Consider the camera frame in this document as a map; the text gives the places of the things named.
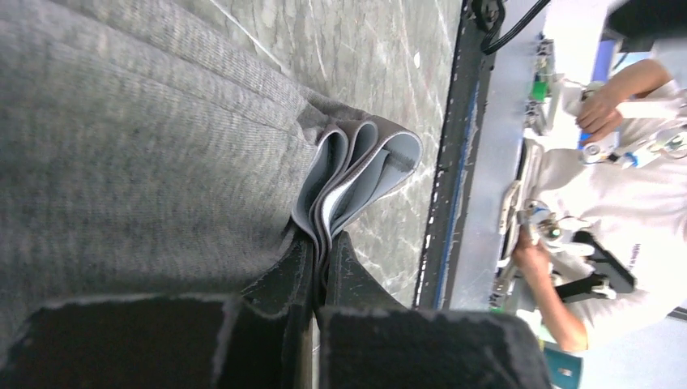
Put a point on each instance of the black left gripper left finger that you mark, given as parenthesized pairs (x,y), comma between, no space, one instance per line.
(251,339)

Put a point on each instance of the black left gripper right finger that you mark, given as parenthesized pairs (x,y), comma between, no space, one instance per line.
(369,340)

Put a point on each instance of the grey boxer briefs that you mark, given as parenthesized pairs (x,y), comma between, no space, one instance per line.
(143,152)

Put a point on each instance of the person in white shirt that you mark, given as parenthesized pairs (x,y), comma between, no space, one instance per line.
(639,216)

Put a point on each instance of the green electronics board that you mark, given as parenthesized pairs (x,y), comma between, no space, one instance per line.
(536,115)

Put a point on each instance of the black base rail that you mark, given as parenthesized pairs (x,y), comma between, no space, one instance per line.
(454,169)

